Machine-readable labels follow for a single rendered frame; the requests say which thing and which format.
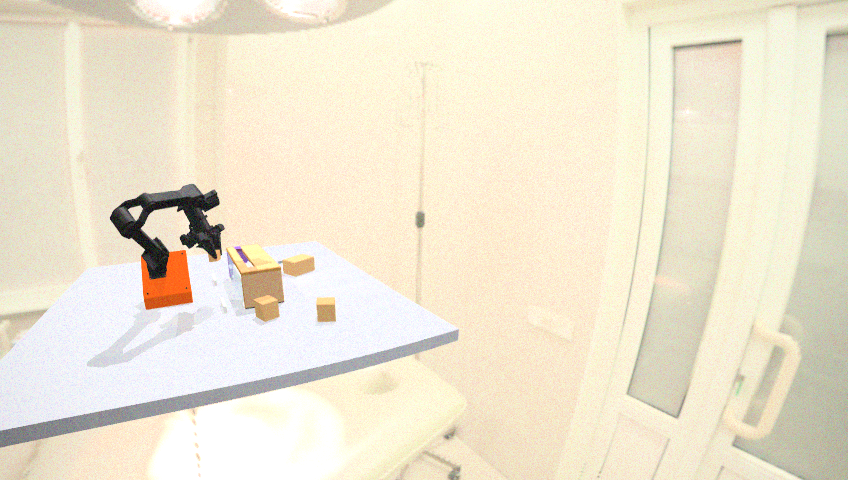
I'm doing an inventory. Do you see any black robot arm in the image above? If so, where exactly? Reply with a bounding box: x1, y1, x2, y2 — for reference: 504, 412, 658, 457
110, 184, 220, 280

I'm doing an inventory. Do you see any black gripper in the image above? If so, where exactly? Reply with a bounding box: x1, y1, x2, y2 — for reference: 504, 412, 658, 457
186, 213, 225, 259

